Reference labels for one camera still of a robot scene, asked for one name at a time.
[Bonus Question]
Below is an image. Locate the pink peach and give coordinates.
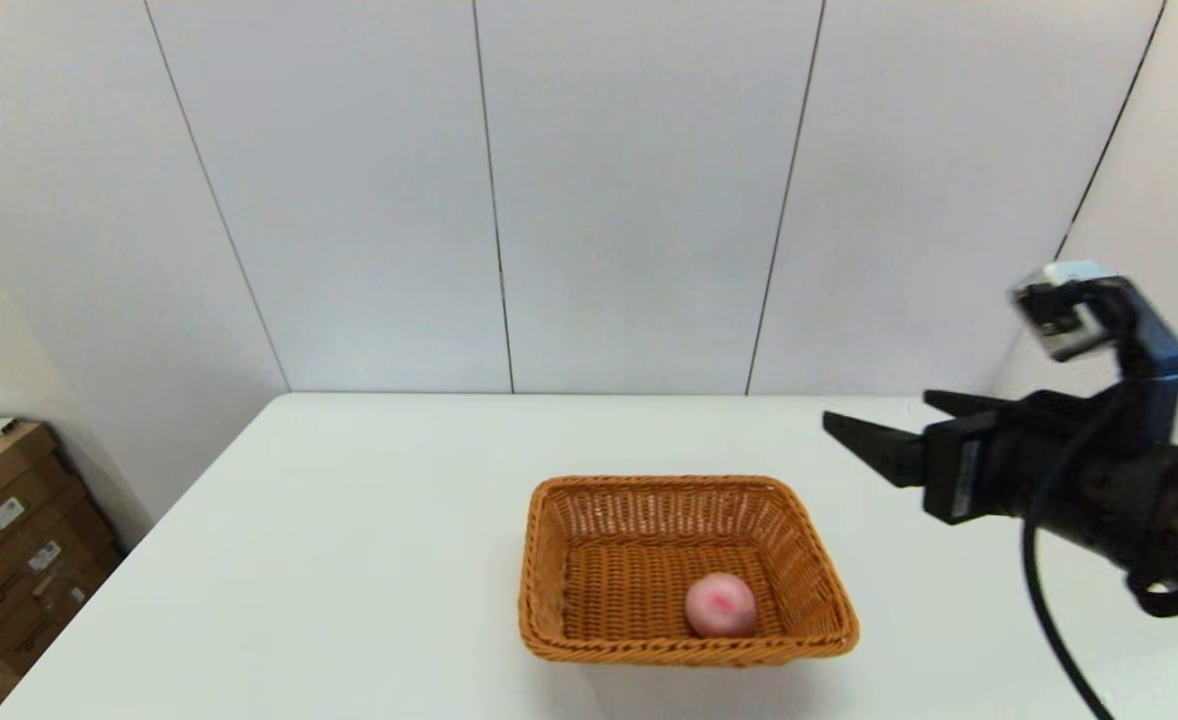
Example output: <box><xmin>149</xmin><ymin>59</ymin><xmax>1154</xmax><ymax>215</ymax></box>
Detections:
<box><xmin>685</xmin><ymin>572</ymin><xmax>758</xmax><ymax>639</ymax></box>

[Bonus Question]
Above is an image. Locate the brown woven wicker basket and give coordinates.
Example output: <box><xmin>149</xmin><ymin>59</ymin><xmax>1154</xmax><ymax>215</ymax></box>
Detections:
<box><xmin>518</xmin><ymin>475</ymin><xmax>861</xmax><ymax>667</ymax></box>

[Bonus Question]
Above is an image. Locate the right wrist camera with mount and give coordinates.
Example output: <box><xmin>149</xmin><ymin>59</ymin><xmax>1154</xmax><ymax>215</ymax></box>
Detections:
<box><xmin>1009</xmin><ymin>262</ymin><xmax>1178</xmax><ymax>446</ymax></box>

